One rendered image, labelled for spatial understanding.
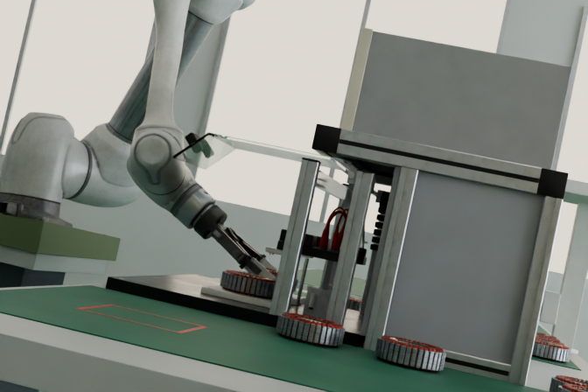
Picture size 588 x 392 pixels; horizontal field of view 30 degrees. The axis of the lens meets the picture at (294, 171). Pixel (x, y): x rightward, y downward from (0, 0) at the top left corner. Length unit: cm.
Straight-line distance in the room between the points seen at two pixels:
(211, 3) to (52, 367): 161
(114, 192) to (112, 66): 450
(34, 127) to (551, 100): 130
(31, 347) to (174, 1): 145
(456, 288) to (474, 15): 518
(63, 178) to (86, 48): 469
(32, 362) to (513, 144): 108
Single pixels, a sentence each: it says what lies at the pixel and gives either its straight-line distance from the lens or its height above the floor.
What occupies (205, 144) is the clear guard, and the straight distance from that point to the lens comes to 206.
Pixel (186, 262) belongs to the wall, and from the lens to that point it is 707.
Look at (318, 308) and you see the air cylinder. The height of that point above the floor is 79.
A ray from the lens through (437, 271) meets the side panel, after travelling 191.
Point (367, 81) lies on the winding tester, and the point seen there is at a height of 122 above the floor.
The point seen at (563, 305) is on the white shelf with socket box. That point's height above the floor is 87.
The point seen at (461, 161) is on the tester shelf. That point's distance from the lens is 191.
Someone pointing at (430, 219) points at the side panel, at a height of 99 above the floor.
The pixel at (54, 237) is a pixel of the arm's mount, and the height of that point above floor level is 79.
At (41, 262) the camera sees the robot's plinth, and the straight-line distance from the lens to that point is 260.
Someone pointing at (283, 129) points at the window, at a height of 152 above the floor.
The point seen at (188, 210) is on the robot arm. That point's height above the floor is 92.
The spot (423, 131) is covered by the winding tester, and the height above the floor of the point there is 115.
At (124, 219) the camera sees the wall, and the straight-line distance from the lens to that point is 719.
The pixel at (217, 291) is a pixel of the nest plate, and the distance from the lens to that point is 210.
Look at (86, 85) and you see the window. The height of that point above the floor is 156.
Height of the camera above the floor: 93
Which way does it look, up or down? 3 degrees up
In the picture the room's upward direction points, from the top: 12 degrees clockwise
